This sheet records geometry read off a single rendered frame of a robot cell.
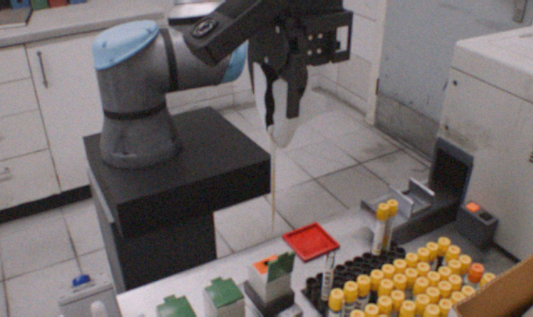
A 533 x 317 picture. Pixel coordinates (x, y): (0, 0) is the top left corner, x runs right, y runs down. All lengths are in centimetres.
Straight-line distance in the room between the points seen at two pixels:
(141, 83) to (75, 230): 157
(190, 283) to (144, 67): 35
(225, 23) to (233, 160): 45
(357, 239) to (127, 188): 39
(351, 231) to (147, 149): 38
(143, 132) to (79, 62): 133
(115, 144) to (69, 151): 144
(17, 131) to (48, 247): 52
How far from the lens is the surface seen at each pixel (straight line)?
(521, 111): 77
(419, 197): 86
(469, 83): 82
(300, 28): 47
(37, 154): 230
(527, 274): 66
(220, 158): 88
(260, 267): 65
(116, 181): 85
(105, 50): 83
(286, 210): 230
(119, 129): 87
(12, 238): 241
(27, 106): 220
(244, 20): 45
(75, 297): 65
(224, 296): 63
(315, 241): 81
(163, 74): 84
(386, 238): 76
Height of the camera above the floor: 141
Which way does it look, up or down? 31 degrees down
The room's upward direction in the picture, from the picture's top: straight up
